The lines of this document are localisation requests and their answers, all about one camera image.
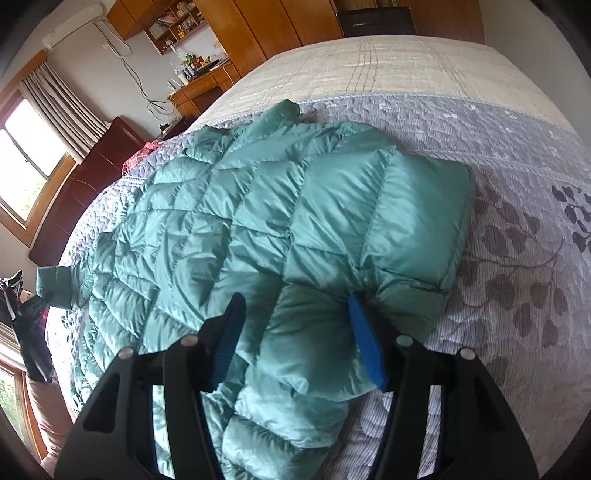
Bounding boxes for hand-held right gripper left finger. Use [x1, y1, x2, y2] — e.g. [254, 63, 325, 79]
[55, 293, 247, 480]

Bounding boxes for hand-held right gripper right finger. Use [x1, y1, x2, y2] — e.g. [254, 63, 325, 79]
[348, 295, 539, 480]

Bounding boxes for teal quilted puffer jacket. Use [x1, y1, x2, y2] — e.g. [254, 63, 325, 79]
[36, 99, 476, 480]

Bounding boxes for person's left hand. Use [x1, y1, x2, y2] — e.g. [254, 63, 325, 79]
[11, 298, 54, 384]

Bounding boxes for dark wooden headboard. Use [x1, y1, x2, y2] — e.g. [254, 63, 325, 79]
[30, 115, 155, 268]

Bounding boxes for person's pink trousers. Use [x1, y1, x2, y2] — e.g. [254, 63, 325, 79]
[25, 376, 75, 467]

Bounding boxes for bed with floral bedspread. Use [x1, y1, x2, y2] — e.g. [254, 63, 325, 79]
[44, 95, 591, 480]

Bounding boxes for red cloth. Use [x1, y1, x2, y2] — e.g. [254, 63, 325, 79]
[122, 141, 162, 174]

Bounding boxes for striped beige curtain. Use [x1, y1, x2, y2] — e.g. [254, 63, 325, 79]
[21, 62, 114, 160]

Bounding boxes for wooden desk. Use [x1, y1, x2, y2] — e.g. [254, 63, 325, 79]
[168, 60, 243, 118]

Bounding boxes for white air conditioner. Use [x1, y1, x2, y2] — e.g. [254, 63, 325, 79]
[41, 2, 107, 49]

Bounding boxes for beige quilted blanket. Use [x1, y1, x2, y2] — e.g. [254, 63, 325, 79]
[187, 34, 583, 134]

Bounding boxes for wooden bookshelf with books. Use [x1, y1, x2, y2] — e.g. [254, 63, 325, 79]
[145, 0, 206, 56]

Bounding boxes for tall wooden wardrobe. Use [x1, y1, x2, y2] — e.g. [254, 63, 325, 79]
[194, 0, 342, 77]

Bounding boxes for black monitor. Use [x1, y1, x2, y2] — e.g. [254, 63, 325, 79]
[337, 7, 416, 38]

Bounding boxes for black hanging cable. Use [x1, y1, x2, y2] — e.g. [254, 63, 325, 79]
[95, 21, 174, 116]

